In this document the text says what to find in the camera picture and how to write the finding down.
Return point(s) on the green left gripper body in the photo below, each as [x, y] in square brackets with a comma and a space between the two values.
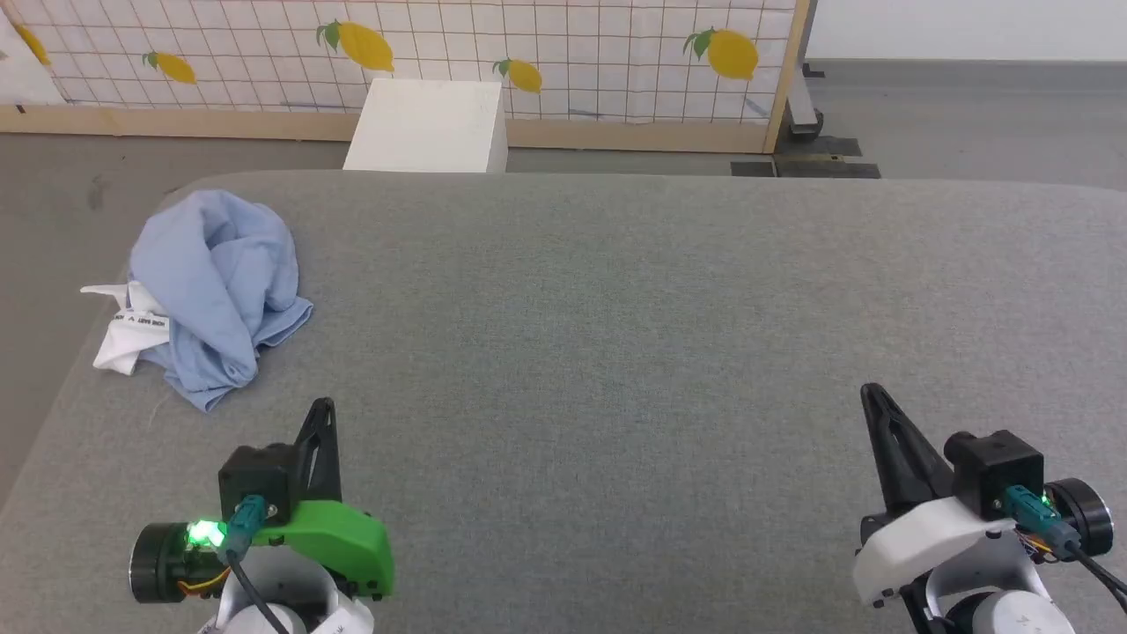
[343, 537]

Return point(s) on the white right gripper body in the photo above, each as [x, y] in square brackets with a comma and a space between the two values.
[924, 537]

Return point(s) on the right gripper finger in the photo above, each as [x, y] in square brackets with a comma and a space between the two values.
[902, 467]

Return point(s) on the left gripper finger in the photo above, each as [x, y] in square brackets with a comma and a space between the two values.
[324, 467]

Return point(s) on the light blue polo shirt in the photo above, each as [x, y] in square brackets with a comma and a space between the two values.
[220, 273]

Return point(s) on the grey fabric sofa cushion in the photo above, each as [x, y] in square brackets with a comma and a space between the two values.
[616, 352]

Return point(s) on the white box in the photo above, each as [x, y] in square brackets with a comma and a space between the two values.
[427, 128]

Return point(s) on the grey metal partition foot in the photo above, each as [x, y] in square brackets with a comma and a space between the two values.
[803, 110]

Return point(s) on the lemon print partition panel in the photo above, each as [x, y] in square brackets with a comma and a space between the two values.
[572, 44]

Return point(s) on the white board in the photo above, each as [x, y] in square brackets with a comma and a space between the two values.
[22, 75]

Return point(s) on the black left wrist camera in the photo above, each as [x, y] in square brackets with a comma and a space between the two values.
[260, 480]

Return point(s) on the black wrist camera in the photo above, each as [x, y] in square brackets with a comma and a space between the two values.
[260, 480]
[995, 467]

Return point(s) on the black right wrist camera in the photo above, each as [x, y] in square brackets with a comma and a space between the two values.
[995, 467]

